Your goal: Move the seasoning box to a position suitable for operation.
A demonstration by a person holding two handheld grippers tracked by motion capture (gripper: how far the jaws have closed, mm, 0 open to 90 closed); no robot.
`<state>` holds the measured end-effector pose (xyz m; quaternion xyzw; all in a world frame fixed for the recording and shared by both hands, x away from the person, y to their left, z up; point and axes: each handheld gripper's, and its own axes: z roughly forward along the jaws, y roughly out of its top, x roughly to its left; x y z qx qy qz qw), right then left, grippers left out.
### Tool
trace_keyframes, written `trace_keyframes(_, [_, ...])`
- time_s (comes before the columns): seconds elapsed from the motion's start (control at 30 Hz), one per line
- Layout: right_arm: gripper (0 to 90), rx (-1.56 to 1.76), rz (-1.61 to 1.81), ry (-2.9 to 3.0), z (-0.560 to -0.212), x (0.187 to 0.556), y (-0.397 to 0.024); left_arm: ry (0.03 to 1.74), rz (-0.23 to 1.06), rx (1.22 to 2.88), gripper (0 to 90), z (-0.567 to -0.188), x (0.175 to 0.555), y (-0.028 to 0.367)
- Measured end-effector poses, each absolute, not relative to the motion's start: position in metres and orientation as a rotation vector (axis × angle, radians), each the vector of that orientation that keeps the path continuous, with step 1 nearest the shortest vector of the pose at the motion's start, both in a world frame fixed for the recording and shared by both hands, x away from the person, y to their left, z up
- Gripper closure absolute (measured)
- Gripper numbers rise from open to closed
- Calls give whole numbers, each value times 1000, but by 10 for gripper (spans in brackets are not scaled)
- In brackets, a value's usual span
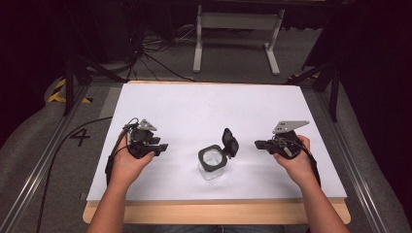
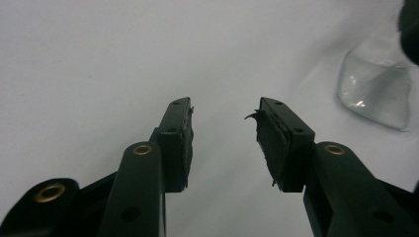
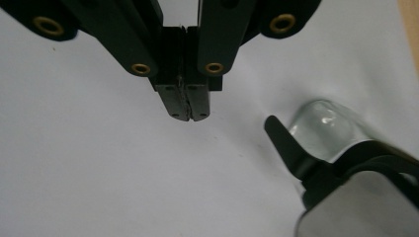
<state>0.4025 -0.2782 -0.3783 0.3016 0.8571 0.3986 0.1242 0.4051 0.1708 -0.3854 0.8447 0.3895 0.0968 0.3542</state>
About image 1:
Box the clear jar with black lid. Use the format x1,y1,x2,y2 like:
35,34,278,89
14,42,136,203
197,127,241,182

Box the bundle of black floor cables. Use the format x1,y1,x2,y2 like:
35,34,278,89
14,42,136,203
124,22,197,83

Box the person's left hand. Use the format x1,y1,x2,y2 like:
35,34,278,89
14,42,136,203
109,142,156,190

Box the white metal stand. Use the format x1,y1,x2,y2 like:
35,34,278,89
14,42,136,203
192,4,286,77

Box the black tripod stand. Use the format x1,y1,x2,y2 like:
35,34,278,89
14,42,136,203
61,48,128,117
284,59,342,123

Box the metal floor rail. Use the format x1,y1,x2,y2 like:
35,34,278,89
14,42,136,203
314,89,391,233
0,84,91,233

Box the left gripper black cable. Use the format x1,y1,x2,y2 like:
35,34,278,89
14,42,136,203
104,117,140,187

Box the white board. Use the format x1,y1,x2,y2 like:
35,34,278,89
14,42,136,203
86,82,348,203

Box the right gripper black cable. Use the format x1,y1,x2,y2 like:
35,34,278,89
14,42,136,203
273,134,323,188

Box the long black floor cable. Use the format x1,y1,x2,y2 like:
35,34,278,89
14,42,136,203
35,116,114,233

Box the person's right hand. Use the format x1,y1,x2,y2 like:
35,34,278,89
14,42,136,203
273,134,317,190

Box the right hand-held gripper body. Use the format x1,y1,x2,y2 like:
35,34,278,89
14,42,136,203
271,119,311,160

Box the yellow black hazard tape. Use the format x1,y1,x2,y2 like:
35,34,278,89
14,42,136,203
47,78,94,105

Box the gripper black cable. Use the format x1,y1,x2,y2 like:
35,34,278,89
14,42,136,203
273,134,323,188
104,117,140,187

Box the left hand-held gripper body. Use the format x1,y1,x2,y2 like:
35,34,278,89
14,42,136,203
123,117,160,160

